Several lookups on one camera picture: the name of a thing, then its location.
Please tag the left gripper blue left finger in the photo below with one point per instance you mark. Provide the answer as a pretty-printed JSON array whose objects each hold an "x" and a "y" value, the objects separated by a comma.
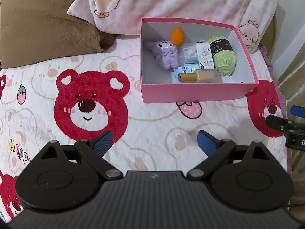
[{"x": 92, "y": 152}]

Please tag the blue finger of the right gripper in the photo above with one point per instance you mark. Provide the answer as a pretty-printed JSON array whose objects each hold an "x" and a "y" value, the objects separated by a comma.
[{"x": 298, "y": 111}]

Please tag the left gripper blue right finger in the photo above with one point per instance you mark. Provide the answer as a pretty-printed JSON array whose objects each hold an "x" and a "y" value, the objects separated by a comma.
[{"x": 217, "y": 151}]

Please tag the gold foundation bottle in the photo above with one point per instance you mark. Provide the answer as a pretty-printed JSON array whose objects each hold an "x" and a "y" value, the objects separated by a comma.
[{"x": 200, "y": 76}]

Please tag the blue wet wipes pack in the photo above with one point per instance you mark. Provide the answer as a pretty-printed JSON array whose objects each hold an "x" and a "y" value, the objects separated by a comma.
[{"x": 186, "y": 68}]

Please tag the green yarn ball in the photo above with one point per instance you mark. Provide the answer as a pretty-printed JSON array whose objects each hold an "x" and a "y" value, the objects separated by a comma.
[{"x": 223, "y": 55}]

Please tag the small tissue pack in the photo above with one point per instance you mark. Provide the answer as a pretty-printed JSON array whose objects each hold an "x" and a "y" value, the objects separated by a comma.
[{"x": 204, "y": 56}]

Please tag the clear plastic floss pick box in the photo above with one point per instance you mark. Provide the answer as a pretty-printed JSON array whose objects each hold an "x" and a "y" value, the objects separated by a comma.
[{"x": 189, "y": 53}]

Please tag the purple plush toy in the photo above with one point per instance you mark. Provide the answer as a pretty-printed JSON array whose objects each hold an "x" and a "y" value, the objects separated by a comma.
[{"x": 165, "y": 53}]

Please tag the orange makeup sponge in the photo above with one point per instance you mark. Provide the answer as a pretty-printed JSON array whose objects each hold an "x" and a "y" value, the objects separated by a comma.
[{"x": 177, "y": 37}]

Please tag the bear print bed cover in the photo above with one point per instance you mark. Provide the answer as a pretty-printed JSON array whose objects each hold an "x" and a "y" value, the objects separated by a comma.
[{"x": 72, "y": 98}]

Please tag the beige headboard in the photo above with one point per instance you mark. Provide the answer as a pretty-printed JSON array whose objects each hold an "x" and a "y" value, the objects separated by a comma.
[{"x": 269, "y": 38}]

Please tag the pink cardboard box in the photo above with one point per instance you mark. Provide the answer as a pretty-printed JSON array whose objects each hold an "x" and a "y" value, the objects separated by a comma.
[{"x": 157, "y": 85}]

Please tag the brown pillow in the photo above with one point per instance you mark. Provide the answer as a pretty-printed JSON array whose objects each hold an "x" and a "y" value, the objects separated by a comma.
[{"x": 33, "y": 31}]

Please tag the pink cartoon blanket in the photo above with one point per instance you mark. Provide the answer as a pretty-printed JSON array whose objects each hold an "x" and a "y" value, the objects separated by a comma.
[{"x": 123, "y": 17}]

